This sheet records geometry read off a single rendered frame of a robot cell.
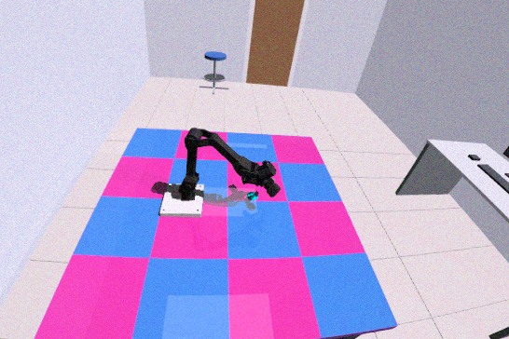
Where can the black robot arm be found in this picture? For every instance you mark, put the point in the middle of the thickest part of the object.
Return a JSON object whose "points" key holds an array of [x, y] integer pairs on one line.
{"points": [[240, 164]]}

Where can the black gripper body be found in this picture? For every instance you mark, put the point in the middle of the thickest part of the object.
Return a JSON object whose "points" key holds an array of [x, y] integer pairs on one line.
{"points": [[273, 188]]}

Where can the cyan circle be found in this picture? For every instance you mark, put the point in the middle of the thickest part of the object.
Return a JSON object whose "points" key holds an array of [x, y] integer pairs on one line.
{"points": [[252, 196]]}

